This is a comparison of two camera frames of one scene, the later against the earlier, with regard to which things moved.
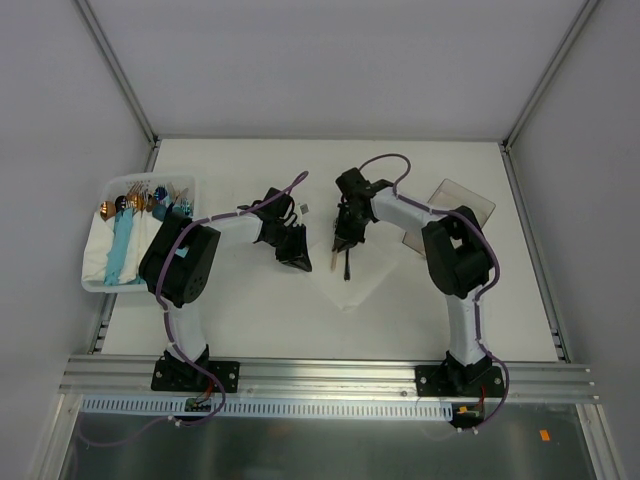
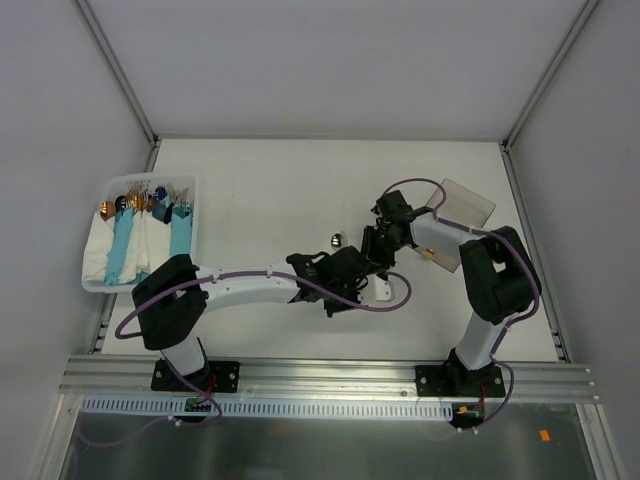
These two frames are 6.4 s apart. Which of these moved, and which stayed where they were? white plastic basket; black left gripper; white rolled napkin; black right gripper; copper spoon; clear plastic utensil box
Moved: black right gripper; black left gripper
Stayed: copper spoon; white rolled napkin; clear plastic utensil box; white plastic basket
